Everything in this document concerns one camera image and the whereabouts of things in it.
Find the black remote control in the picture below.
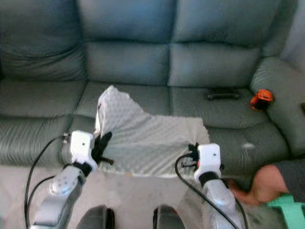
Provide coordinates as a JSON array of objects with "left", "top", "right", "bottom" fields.
[{"left": 207, "top": 87, "right": 242, "bottom": 100}]

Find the orange black toy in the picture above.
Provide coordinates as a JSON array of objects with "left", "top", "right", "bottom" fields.
[{"left": 250, "top": 89, "right": 274, "bottom": 111}]

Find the grey right robot leg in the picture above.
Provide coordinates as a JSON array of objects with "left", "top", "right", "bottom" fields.
[{"left": 153, "top": 205, "right": 187, "bottom": 229}]

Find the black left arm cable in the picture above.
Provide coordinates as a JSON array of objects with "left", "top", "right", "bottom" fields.
[{"left": 24, "top": 135, "right": 72, "bottom": 229}]

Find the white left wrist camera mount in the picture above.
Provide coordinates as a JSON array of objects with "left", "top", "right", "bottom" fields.
[{"left": 70, "top": 130, "right": 95, "bottom": 166}]

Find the person's bare hand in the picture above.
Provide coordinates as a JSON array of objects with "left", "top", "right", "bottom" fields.
[{"left": 231, "top": 165, "right": 285, "bottom": 206}]

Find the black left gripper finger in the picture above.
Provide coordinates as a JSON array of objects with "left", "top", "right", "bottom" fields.
[{"left": 100, "top": 132, "right": 113, "bottom": 153}]

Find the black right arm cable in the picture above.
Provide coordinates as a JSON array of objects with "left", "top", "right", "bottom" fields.
[{"left": 175, "top": 153, "right": 249, "bottom": 229}]

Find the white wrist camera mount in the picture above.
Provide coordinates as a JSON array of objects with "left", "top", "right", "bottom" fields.
[
  {"left": 70, "top": 130, "right": 95, "bottom": 166},
  {"left": 197, "top": 143, "right": 222, "bottom": 177}
]

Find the green plastic stool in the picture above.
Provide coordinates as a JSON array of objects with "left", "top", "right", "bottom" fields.
[{"left": 267, "top": 194, "right": 305, "bottom": 218}]

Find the grey left robot leg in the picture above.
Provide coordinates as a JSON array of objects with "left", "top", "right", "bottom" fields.
[{"left": 76, "top": 205, "right": 115, "bottom": 229}]

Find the grey robot leg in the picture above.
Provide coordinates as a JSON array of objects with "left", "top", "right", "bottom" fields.
[
  {"left": 153, "top": 205, "right": 187, "bottom": 229},
  {"left": 76, "top": 205, "right": 115, "bottom": 229}
]

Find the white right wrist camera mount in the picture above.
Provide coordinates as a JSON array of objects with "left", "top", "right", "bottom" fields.
[{"left": 197, "top": 143, "right": 222, "bottom": 177}]

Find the grey-green leather sofa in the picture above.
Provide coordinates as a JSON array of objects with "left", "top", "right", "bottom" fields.
[{"left": 0, "top": 0, "right": 305, "bottom": 180}]

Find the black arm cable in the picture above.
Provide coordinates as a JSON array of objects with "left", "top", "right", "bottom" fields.
[
  {"left": 24, "top": 135, "right": 72, "bottom": 229},
  {"left": 175, "top": 153, "right": 249, "bottom": 229}
]

